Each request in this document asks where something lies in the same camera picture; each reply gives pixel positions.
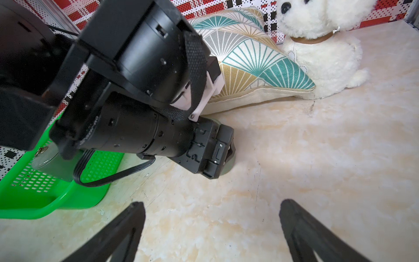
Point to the white plush dog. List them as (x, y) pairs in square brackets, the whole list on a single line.
[(317, 39)]

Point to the fan-pattern cushion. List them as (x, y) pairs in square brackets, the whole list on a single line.
[(255, 70)]

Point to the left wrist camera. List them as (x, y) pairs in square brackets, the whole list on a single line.
[(214, 85)]

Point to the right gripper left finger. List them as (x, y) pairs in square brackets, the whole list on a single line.
[(116, 242)]

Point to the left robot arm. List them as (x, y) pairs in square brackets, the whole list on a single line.
[(135, 80)]

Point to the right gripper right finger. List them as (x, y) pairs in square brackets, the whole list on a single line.
[(308, 239)]

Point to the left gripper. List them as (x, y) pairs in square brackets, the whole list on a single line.
[(212, 150)]

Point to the grey-green tea canister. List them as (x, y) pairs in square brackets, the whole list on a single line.
[(48, 160)]

